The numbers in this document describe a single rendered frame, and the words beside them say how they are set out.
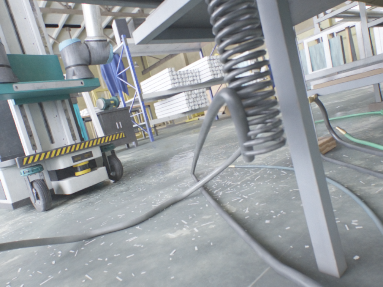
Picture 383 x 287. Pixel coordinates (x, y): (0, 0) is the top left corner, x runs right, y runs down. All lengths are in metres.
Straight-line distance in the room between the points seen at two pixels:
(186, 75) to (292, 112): 5.11
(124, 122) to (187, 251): 4.18
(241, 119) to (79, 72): 1.62
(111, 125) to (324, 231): 4.33
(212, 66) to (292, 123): 5.25
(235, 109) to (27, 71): 1.71
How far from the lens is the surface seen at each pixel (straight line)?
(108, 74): 5.81
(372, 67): 1.38
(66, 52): 1.96
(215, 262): 0.61
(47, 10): 14.36
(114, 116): 4.70
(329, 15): 2.61
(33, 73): 1.96
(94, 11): 2.04
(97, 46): 2.01
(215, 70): 5.67
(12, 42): 2.09
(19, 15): 2.19
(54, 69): 2.02
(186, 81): 5.50
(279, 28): 0.45
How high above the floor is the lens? 0.31
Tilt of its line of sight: 5 degrees down
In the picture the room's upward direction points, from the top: 15 degrees counter-clockwise
